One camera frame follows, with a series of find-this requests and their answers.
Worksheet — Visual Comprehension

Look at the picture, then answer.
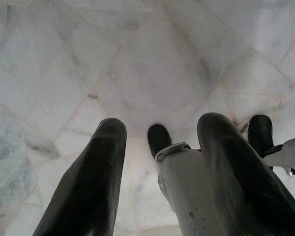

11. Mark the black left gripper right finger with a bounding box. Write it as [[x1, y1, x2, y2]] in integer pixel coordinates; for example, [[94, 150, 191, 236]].
[[197, 112, 295, 236]]

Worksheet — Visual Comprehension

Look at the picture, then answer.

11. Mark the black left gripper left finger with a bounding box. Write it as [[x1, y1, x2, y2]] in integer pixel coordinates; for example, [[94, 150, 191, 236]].
[[32, 118, 127, 236]]

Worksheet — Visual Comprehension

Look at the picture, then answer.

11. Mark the grey robot left leg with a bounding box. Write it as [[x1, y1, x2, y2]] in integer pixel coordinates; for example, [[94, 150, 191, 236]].
[[155, 142, 228, 236]]

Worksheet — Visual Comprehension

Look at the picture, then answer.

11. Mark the grey robot leg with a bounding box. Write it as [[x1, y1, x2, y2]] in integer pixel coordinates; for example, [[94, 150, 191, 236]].
[[260, 134, 295, 177], [155, 142, 228, 236]]

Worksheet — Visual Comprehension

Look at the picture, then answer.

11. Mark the black robot right foot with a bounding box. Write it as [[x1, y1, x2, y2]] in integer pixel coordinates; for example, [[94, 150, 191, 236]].
[[247, 115, 275, 158]]

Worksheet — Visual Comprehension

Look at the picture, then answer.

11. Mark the black robot foot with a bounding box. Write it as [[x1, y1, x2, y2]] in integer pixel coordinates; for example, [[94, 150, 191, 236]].
[[247, 115, 275, 158], [147, 124, 173, 162]]

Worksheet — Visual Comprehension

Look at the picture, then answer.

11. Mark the grey robot right leg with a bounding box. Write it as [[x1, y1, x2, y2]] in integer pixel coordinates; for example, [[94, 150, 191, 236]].
[[260, 134, 295, 177]]

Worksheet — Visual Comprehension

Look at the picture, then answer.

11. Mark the black robot left foot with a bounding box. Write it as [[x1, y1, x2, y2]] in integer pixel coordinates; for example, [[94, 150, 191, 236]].
[[147, 124, 173, 162]]

